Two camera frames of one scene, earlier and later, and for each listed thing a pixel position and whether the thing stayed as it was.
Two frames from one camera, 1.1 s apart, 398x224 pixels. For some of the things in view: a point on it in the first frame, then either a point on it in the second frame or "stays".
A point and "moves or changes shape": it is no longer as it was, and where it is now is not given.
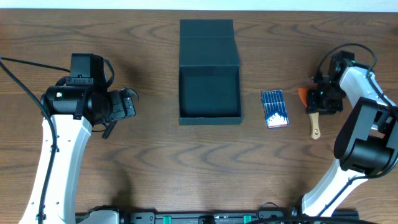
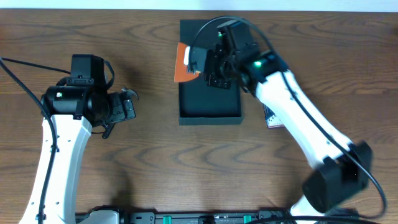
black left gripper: x=126 y=104 stays
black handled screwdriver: x=109 y=129 stays
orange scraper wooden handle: x=313 y=117 moves or changes shape
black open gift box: x=209 y=74 stays
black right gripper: x=313 y=106 -> x=216 y=82
